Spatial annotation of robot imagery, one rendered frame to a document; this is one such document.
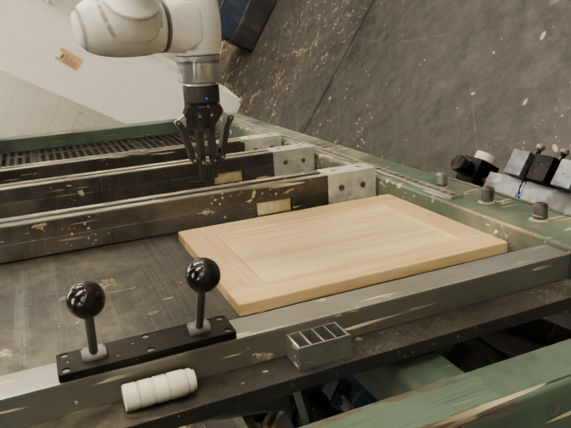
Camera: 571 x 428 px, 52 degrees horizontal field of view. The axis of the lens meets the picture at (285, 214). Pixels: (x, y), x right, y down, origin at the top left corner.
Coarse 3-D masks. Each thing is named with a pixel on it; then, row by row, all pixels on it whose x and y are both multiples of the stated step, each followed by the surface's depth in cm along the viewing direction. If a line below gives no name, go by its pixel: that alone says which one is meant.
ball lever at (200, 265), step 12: (192, 264) 62; (204, 264) 61; (216, 264) 62; (192, 276) 61; (204, 276) 61; (216, 276) 62; (192, 288) 62; (204, 288) 61; (204, 300) 65; (204, 312) 67; (192, 324) 69; (204, 324) 69
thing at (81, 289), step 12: (72, 288) 57; (84, 288) 57; (96, 288) 58; (72, 300) 57; (84, 300) 57; (96, 300) 57; (72, 312) 57; (84, 312) 57; (96, 312) 58; (84, 324) 61; (84, 348) 65; (96, 348) 64; (84, 360) 64
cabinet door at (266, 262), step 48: (192, 240) 110; (240, 240) 110; (288, 240) 108; (336, 240) 107; (384, 240) 105; (432, 240) 104; (480, 240) 102; (240, 288) 88; (288, 288) 87; (336, 288) 89
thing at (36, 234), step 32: (192, 192) 124; (224, 192) 123; (256, 192) 126; (288, 192) 129; (320, 192) 132; (352, 192) 135; (0, 224) 109; (32, 224) 109; (64, 224) 112; (96, 224) 114; (128, 224) 117; (160, 224) 119; (192, 224) 122; (0, 256) 109; (32, 256) 111
